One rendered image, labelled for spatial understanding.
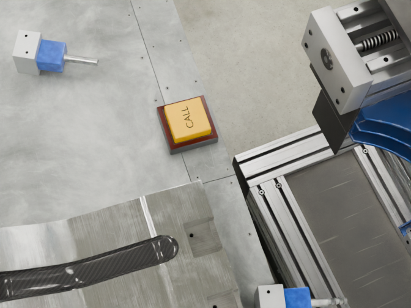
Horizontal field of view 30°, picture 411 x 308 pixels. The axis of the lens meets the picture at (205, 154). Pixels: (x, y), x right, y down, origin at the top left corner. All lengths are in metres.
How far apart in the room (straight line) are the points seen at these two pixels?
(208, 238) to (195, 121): 0.20
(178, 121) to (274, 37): 1.12
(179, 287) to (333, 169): 0.91
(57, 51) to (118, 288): 0.41
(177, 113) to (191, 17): 1.11
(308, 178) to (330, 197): 0.07
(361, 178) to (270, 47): 0.56
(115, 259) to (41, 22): 0.47
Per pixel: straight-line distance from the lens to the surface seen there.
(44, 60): 1.26
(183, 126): 1.20
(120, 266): 1.08
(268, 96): 2.19
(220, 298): 1.09
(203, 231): 1.11
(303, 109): 2.19
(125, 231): 1.09
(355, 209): 1.87
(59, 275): 1.08
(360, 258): 1.83
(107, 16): 1.35
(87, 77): 1.29
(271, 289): 1.11
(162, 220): 1.09
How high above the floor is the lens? 1.92
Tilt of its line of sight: 66 degrees down
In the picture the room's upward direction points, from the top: 8 degrees clockwise
